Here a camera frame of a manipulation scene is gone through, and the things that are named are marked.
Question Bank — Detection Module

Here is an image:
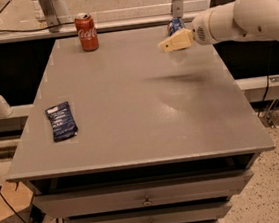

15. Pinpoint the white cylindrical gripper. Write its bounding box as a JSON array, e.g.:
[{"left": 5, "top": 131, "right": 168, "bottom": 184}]
[{"left": 158, "top": 2, "right": 245, "bottom": 52}]

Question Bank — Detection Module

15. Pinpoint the blue pepsi can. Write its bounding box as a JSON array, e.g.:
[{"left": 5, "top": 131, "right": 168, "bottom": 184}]
[{"left": 167, "top": 17, "right": 185, "bottom": 37}]

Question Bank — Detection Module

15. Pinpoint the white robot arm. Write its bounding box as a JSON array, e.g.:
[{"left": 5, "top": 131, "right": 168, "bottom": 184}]
[{"left": 158, "top": 0, "right": 279, "bottom": 52}]

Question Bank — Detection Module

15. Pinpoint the red coca-cola can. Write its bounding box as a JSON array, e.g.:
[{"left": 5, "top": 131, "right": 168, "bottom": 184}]
[{"left": 74, "top": 13, "right": 99, "bottom": 52}]

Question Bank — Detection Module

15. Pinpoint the grey drawer cabinet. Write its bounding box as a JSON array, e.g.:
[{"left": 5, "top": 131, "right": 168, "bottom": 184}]
[{"left": 9, "top": 27, "right": 273, "bottom": 223}]

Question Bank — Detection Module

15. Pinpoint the dark blue snack packet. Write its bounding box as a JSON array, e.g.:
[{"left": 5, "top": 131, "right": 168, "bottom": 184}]
[{"left": 45, "top": 102, "right": 78, "bottom": 142}]

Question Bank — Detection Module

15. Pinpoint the top grey drawer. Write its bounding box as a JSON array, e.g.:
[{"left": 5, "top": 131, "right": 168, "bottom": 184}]
[{"left": 34, "top": 170, "right": 253, "bottom": 218}]

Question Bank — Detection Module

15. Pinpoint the middle grey drawer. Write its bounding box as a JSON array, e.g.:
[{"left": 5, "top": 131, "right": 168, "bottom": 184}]
[{"left": 66, "top": 201, "right": 231, "bottom": 223}]

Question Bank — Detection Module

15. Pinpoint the cardboard box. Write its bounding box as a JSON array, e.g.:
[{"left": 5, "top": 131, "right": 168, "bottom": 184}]
[{"left": 0, "top": 182, "right": 33, "bottom": 223}]

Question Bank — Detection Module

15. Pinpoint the left metal frame post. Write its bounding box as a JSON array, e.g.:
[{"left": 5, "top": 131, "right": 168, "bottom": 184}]
[{"left": 38, "top": 0, "right": 60, "bottom": 33}]

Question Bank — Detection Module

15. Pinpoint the black cable behind glass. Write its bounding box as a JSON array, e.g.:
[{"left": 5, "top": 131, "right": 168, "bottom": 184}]
[{"left": 0, "top": 0, "right": 76, "bottom": 37}]

